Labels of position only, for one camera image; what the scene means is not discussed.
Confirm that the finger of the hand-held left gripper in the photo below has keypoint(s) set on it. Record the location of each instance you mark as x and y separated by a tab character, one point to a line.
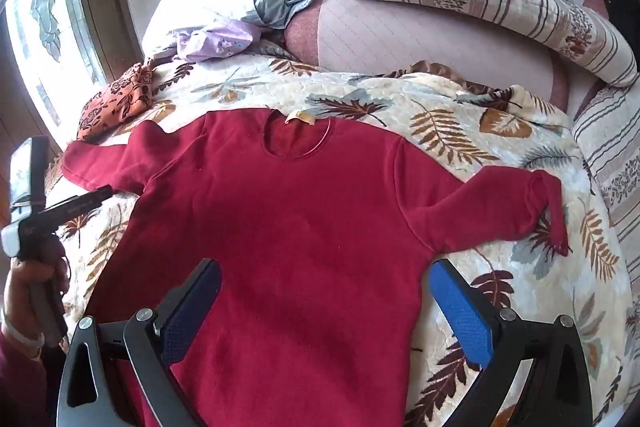
80	203

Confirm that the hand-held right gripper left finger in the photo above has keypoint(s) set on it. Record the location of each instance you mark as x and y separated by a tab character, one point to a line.
192	307

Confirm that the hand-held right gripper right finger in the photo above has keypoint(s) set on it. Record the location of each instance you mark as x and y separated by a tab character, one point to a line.
462	312

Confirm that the red sweater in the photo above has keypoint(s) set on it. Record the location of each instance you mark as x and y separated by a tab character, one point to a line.
300	232

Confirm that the person's left forearm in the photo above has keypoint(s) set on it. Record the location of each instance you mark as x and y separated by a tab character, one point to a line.
20	382

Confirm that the person's left hand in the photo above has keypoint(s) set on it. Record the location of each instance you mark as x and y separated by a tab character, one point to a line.
20	282

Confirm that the orange floral cloth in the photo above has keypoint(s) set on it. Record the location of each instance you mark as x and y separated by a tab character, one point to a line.
115	99

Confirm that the window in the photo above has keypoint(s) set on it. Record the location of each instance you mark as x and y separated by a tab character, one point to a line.
45	7

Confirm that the purple floral cloth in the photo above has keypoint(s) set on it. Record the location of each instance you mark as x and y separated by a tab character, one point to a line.
215	42

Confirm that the leaf print blanket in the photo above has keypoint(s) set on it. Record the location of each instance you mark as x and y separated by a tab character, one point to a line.
400	107

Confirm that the striped quilt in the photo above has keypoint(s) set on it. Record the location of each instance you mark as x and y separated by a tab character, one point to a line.
615	147

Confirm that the light blue crumpled sheet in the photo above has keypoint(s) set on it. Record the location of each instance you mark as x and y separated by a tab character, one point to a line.
200	2

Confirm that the pink quilted mattress pad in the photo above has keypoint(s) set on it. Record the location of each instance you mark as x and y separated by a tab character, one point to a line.
400	37

